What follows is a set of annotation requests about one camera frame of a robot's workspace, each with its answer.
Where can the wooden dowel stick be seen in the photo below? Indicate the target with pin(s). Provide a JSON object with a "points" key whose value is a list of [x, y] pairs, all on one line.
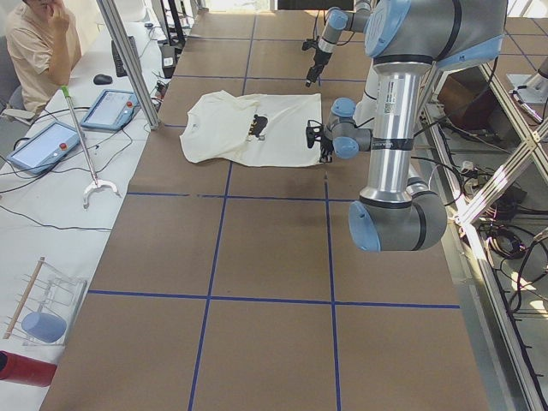
{"points": [[23, 300]]}

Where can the aluminium frame post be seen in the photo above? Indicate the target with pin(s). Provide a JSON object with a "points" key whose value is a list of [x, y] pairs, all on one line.
{"points": [[129, 58]]}

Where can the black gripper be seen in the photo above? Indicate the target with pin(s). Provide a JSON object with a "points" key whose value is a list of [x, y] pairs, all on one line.
{"points": [[317, 58], [325, 148]]}

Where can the seated person beige shirt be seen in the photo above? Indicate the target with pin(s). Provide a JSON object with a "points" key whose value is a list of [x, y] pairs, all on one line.
{"points": [[44, 47]]}

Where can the teach pendant tablet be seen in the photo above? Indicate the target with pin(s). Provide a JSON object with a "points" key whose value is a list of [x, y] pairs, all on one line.
{"points": [[47, 148], [111, 111]]}

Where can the black computer mouse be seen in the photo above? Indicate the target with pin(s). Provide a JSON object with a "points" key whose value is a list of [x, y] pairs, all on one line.
{"points": [[102, 79]]}

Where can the far teach pendant tablet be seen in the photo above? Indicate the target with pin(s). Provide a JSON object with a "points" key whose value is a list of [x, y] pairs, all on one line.
{"points": [[111, 111]]}

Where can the red cylindrical bottle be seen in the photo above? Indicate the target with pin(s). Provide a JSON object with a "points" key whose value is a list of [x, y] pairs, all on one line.
{"points": [[20, 369]]}

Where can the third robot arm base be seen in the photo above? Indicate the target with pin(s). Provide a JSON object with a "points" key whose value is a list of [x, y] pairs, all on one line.
{"points": [[532, 88]]}

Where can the cream long-sleeve cat shirt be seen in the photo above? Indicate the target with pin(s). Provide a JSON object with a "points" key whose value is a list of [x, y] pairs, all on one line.
{"points": [[257, 130]]}

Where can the blue plastic cup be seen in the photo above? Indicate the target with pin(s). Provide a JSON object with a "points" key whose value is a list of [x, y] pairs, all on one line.
{"points": [[46, 327]]}

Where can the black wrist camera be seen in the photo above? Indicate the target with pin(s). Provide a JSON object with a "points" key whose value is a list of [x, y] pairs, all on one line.
{"points": [[314, 133], [309, 44]]}

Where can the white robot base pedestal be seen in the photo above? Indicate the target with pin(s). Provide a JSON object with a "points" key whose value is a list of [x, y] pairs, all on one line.
{"points": [[368, 98]]}

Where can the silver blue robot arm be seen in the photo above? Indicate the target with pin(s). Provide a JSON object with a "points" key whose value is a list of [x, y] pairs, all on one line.
{"points": [[337, 21], [396, 210]]}

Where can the near teach pendant tablet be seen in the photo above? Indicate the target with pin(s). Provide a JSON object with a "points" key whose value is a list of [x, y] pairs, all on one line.
{"points": [[47, 148]]}

